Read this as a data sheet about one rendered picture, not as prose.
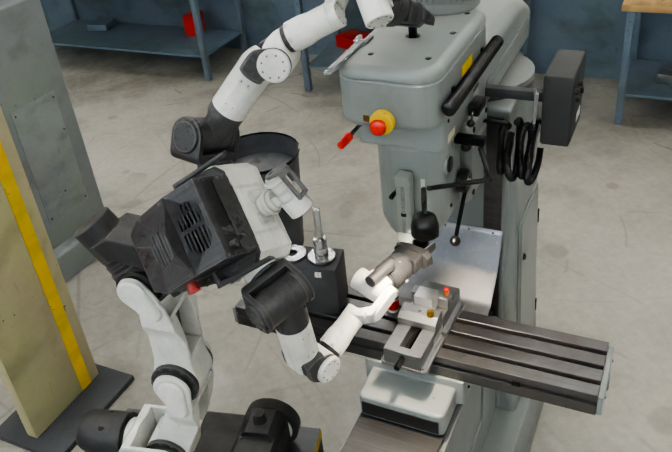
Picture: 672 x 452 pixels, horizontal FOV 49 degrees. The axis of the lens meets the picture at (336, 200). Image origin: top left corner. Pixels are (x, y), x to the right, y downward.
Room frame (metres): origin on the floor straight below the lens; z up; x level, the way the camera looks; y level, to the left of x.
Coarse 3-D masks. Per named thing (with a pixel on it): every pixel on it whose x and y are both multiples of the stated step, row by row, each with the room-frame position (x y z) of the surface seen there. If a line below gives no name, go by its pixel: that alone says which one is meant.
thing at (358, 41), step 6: (360, 36) 1.79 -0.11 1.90; (372, 36) 1.78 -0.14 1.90; (354, 42) 1.77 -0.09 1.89; (360, 42) 1.75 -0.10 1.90; (366, 42) 1.75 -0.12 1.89; (348, 48) 1.71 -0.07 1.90; (354, 48) 1.71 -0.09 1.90; (342, 54) 1.68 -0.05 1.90; (348, 54) 1.67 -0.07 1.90; (336, 60) 1.64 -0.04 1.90; (342, 60) 1.64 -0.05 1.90; (330, 66) 1.61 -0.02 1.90; (336, 66) 1.61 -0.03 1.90; (324, 72) 1.58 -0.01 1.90; (330, 72) 1.58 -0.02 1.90
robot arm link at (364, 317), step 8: (392, 288) 1.57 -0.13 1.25; (384, 296) 1.55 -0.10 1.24; (392, 296) 1.57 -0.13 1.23; (376, 304) 1.54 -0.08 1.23; (384, 304) 1.54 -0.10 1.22; (352, 312) 1.53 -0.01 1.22; (360, 312) 1.53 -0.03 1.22; (368, 312) 1.52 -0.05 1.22; (376, 312) 1.52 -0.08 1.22; (384, 312) 1.56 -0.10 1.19; (360, 320) 1.52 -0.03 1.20; (368, 320) 1.52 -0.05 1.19; (376, 320) 1.53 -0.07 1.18
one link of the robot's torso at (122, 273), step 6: (120, 270) 1.56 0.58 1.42; (126, 270) 1.56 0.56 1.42; (132, 270) 1.56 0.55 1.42; (138, 270) 1.56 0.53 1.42; (114, 276) 1.57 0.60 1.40; (120, 276) 1.56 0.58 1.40; (126, 276) 1.56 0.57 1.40; (132, 276) 1.55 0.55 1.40; (138, 276) 1.55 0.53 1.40; (144, 276) 1.55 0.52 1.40; (144, 282) 1.54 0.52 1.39; (150, 288) 1.54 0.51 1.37; (156, 294) 1.56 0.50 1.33
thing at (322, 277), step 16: (288, 256) 1.96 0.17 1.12; (304, 256) 1.95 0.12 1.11; (336, 256) 1.95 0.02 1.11; (304, 272) 1.90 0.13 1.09; (320, 272) 1.88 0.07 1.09; (336, 272) 1.88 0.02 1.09; (320, 288) 1.89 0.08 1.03; (336, 288) 1.87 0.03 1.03; (320, 304) 1.89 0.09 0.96; (336, 304) 1.87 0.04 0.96
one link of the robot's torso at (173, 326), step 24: (120, 288) 1.53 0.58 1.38; (144, 288) 1.53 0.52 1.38; (144, 312) 1.52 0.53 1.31; (168, 312) 1.55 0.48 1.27; (192, 312) 1.63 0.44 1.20; (168, 336) 1.54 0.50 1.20; (192, 336) 1.62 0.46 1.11; (168, 360) 1.55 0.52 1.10; (192, 360) 1.55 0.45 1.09; (192, 384) 1.52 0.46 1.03
